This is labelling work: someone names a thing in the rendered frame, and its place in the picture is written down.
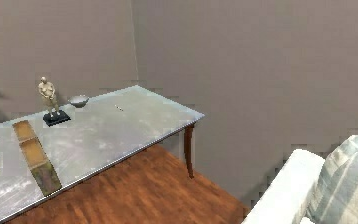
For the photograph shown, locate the white sofa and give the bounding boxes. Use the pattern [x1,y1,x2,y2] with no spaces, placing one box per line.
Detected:
[240,148,358,224]

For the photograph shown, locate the grey marble top table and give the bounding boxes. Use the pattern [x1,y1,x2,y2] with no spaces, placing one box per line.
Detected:
[0,84,206,224]

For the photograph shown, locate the grey bowl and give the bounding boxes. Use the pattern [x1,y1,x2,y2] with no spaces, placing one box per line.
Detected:
[67,94,91,109]

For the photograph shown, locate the tan figure statue black base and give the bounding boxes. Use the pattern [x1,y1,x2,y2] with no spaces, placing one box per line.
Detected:
[37,76,72,128]

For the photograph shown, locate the long orange wooden tray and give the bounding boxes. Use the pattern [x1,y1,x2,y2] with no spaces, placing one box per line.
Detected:
[12,119,63,197]

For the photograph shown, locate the grey striped cushion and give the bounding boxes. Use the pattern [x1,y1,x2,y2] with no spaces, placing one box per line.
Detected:
[305,134,358,224]

